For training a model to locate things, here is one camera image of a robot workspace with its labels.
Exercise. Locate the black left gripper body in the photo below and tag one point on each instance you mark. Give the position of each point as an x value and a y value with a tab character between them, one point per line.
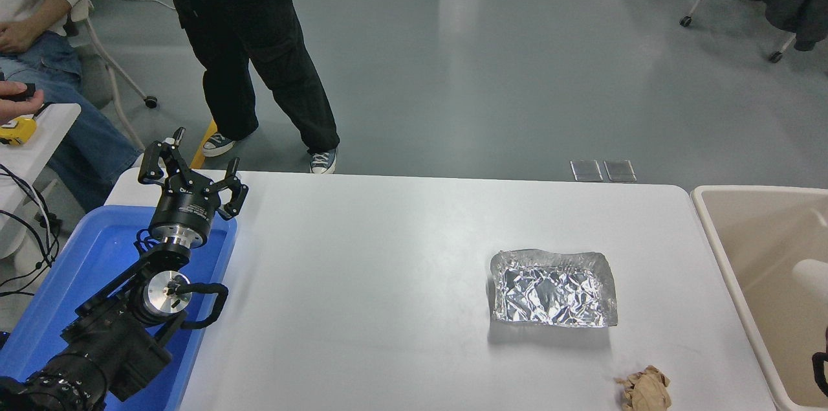
184	211

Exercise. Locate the small black object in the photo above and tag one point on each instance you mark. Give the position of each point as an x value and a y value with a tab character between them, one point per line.
16	92

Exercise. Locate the white paper cup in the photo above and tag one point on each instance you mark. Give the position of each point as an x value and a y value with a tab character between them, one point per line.
812	276

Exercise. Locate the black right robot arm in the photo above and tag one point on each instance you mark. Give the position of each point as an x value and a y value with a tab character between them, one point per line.
817	372

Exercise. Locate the crumpled tan paper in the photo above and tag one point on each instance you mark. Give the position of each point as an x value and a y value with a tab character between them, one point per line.
643	391

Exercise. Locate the person's right hand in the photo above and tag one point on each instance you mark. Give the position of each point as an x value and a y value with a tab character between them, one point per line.
26	108

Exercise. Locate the person's left hand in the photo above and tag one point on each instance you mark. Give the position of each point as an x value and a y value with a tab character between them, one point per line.
18	39

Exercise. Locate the blue plastic tray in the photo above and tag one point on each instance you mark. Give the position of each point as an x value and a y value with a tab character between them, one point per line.
84	262

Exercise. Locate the person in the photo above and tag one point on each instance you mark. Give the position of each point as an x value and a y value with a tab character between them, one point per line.
246	22
65	133

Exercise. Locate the white side table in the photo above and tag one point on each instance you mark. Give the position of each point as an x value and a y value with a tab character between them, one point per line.
55	123

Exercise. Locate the yellow tape measure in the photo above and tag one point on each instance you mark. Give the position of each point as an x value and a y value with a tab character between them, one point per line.
16	131

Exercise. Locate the crinkled silver foil tray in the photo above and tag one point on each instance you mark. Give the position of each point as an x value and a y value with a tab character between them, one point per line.
550	291

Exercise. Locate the clear floor plate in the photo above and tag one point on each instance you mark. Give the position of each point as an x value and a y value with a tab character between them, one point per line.
620	171
586	171

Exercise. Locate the large pale bin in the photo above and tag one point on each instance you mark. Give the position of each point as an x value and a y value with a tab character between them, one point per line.
744	236

